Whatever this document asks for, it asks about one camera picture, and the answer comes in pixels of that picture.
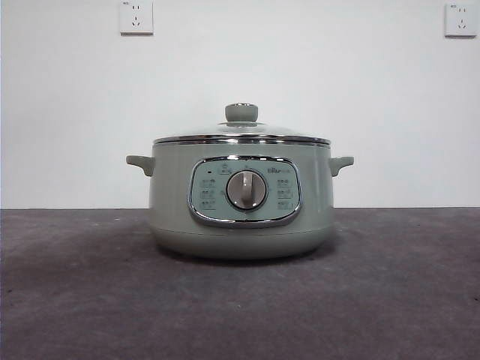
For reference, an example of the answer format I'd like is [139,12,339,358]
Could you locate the glass lid with green knob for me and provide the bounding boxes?
[153,102,332,146]

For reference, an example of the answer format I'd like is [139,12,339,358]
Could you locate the sage green electric pot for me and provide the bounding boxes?
[125,139,356,260]

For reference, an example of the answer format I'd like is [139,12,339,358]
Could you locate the white wall socket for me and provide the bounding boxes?
[443,3,479,39]
[119,0,155,37]

